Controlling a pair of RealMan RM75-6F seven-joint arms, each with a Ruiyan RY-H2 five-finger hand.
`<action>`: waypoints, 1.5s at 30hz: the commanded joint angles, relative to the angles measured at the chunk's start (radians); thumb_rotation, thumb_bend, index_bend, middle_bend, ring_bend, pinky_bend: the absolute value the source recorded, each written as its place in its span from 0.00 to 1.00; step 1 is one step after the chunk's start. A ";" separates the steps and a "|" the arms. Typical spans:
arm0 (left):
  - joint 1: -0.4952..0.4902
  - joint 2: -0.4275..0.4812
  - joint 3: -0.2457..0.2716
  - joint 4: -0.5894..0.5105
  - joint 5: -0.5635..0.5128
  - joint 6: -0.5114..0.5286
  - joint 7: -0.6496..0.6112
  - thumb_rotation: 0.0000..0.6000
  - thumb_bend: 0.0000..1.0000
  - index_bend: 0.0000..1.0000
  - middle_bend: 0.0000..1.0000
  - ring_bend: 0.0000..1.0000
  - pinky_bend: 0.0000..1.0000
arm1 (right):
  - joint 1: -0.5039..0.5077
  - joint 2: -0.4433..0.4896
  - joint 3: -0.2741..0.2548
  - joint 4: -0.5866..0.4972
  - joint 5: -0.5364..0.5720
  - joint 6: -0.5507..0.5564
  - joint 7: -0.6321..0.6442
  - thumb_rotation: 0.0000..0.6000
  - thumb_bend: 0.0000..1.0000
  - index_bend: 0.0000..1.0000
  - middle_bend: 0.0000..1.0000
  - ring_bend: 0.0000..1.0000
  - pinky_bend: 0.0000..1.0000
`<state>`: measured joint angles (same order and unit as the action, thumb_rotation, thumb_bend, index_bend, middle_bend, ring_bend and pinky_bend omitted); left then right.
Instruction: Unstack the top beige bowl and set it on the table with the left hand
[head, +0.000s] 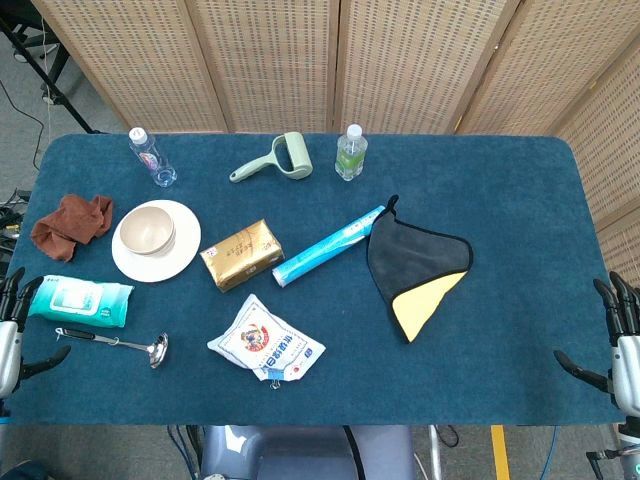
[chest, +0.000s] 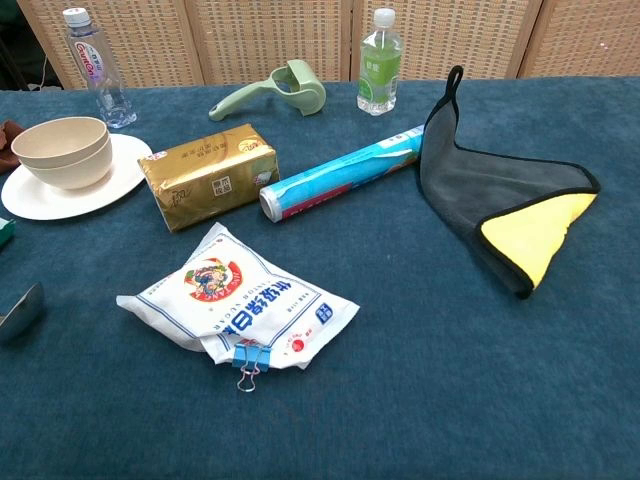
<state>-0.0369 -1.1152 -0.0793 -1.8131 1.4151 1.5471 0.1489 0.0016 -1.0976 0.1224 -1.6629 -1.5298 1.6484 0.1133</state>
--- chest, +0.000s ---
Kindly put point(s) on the blue cling film roll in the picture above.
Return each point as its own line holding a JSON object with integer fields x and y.
{"x": 340, "y": 177}

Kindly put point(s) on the white sugar bag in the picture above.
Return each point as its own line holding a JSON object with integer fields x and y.
{"x": 240, "y": 300}

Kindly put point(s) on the gold tissue pack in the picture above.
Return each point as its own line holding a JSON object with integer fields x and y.
{"x": 210, "y": 180}

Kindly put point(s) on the blue binder clip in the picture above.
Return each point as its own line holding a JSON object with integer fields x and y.
{"x": 250, "y": 356}

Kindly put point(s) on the green lint roller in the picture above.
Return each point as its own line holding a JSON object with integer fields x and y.
{"x": 295, "y": 92}

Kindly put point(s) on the blue tablecloth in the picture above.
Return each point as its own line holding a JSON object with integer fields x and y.
{"x": 425, "y": 375}

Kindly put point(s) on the grey and yellow cloth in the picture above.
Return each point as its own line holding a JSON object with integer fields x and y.
{"x": 495, "y": 190}

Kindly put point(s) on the water bottle green label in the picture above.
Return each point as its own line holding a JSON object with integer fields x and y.
{"x": 380, "y": 65}

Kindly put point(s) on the white round plate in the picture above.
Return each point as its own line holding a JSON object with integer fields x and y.
{"x": 120, "y": 175}

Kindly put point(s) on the woven rattan folding screen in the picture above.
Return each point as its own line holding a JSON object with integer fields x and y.
{"x": 250, "y": 40}

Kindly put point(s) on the beige bowl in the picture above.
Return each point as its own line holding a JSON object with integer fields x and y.
{"x": 55, "y": 140}
{"x": 80, "y": 167}

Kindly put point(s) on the clear water bottle purple label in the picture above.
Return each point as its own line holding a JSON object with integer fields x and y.
{"x": 97, "y": 70}

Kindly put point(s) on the silver metal bowl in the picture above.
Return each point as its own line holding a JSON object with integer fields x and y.
{"x": 20, "y": 312}

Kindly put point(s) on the green box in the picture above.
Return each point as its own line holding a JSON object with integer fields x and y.
{"x": 5, "y": 231}

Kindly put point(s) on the brown cloth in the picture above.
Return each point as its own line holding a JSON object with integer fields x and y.
{"x": 6, "y": 145}

